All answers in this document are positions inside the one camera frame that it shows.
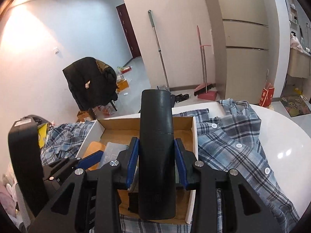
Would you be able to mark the black device with label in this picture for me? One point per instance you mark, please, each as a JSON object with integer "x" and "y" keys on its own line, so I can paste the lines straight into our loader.
{"x": 25, "y": 158}

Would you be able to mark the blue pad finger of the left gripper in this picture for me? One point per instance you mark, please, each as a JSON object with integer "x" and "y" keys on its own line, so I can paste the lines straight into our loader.
{"x": 61, "y": 169}

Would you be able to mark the pink broom and dustpan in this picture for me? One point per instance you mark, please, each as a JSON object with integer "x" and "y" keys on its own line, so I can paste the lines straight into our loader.
{"x": 205, "y": 90}

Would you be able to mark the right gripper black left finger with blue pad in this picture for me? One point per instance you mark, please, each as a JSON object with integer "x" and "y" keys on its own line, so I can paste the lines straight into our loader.
{"x": 89, "y": 199}

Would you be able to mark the blue plaid shirt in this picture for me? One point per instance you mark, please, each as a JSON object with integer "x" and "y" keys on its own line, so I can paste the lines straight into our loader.
{"x": 224, "y": 143}

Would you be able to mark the beige cabinet counter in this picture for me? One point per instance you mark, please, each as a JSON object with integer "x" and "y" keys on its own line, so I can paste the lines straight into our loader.
{"x": 299, "y": 64}

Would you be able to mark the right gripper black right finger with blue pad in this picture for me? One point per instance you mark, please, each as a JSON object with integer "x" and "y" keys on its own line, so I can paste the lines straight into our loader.
{"x": 224, "y": 201}

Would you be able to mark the open cardboard tray box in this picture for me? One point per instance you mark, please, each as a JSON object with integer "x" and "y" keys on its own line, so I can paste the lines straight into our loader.
{"x": 121, "y": 130}

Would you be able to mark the chair with black jacket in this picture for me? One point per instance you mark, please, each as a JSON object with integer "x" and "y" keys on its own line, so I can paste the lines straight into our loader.
{"x": 92, "y": 83}

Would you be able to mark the grey silver box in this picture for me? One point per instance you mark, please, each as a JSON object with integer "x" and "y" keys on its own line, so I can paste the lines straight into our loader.
{"x": 111, "y": 152}

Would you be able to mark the patterned door mat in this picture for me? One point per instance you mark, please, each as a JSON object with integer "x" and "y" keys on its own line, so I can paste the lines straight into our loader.
{"x": 295, "y": 106}

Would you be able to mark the red carton on floor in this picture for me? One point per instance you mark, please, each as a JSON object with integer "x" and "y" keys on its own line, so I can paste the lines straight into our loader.
{"x": 267, "y": 95}

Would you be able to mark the grey mop handle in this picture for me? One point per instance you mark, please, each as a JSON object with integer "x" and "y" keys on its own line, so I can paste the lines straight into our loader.
{"x": 167, "y": 87}

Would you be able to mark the dark red door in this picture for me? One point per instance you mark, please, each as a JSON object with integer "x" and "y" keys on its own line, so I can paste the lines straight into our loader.
{"x": 128, "y": 30}

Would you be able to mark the beige refrigerator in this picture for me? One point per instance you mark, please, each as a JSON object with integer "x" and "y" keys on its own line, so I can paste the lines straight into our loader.
{"x": 240, "y": 40}

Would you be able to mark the orange brown box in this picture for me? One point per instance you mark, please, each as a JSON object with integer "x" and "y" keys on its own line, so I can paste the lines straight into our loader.
{"x": 93, "y": 155}

